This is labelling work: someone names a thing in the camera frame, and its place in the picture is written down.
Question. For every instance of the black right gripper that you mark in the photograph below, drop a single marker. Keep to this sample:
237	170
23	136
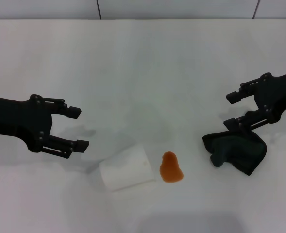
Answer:
276	94

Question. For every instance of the dark blue rag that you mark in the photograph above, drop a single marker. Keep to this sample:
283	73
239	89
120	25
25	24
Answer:
242	155

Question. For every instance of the brown water stain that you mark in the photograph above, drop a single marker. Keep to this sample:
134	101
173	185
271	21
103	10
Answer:
170	170

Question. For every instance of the white paper cup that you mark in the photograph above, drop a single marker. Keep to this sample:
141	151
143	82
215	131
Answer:
128	167

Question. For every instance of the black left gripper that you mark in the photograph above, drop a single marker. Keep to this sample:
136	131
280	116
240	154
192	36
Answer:
16	119

